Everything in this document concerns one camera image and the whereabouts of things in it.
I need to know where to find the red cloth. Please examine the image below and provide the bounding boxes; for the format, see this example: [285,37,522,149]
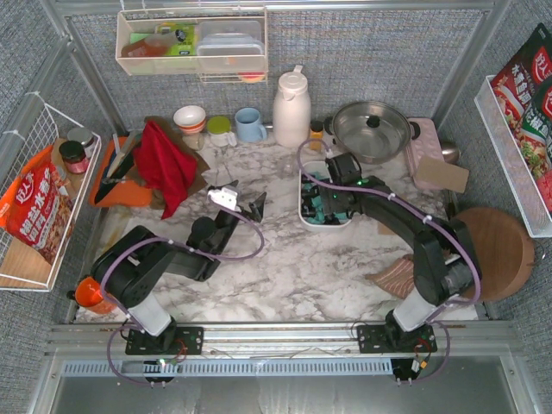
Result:
[133,120,198,219]

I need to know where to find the red seasoning packet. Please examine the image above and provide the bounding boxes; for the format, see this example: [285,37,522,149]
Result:
[491,23,551,209]

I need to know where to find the teal coffee capsule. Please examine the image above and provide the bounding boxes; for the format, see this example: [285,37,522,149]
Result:
[309,211,325,225]
[311,172,329,181]
[312,197,323,209]

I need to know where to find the orange tray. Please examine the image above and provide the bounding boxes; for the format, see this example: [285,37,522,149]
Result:
[88,135,154,209]

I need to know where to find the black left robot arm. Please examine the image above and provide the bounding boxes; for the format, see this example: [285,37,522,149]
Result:
[91,182,267,337]

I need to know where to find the white wall-mounted basket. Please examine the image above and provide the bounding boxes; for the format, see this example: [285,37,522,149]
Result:
[116,7,268,83]

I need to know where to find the red lid jar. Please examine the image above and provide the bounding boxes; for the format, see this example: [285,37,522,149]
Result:
[59,141,89,175]

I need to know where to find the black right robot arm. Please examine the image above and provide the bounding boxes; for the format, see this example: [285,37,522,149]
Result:
[325,153,481,349]

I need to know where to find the steel pot with lid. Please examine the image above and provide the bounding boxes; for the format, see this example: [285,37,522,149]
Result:
[324,101,421,164]

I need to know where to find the striped pink knit cloth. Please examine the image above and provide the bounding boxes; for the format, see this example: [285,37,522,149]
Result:
[366,254,415,299]

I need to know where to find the brown cardboard square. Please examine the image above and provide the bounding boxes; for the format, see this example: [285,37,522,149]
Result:
[378,223,396,235]

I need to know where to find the white right wall basket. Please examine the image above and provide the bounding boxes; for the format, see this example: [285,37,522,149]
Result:
[474,75,551,239]

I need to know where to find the white wire side basket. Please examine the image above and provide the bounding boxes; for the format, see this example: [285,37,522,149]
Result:
[1,91,102,292]

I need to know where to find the round wooden board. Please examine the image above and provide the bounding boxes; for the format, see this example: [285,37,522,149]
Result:
[455,207,535,301]

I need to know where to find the green lid glass jar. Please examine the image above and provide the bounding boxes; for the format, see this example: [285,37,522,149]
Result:
[206,116,237,147]

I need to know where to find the orange spice bottle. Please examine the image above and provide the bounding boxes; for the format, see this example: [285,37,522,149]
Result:
[309,120,324,152]

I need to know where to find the pink egg tray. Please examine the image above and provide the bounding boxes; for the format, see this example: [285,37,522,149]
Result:
[405,117,444,191]

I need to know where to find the clear plastic food container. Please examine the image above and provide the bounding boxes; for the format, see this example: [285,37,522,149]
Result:
[196,20,265,73]

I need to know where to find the silver lid jar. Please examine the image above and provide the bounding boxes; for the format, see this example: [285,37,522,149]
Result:
[67,127,95,151]

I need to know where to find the orange snack bag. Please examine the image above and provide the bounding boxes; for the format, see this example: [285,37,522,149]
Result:
[1,146,73,265]

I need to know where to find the white bowl with stripes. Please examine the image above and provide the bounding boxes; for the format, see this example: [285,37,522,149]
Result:
[172,105,206,133]

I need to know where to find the brown cardboard on tray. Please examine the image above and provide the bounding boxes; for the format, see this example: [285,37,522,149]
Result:
[414,156,469,193]

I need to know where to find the white rectangular storage basket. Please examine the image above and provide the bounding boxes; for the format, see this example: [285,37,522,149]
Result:
[298,172,352,233]

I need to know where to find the black coffee capsule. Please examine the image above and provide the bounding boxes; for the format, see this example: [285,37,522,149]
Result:
[301,185,319,198]
[301,209,317,217]

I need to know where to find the orange ball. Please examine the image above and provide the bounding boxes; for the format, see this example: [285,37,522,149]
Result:
[74,276,116,315]

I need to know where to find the light blue mug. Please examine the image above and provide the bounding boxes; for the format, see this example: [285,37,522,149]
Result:
[235,108,267,143]

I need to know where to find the white thermos jug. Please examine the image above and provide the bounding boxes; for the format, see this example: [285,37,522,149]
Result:
[273,65,311,148]

